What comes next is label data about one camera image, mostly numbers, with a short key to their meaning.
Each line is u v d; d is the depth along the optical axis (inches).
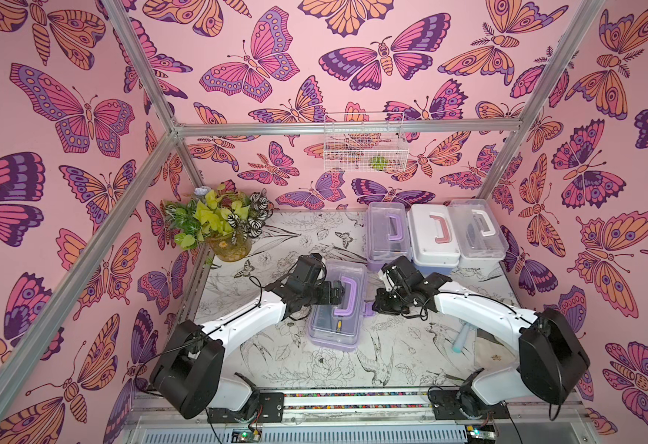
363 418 28.7
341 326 31.3
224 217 34.3
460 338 33.5
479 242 39.1
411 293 25.0
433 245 37.2
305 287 25.9
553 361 16.7
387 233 38.3
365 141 37.5
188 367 17.2
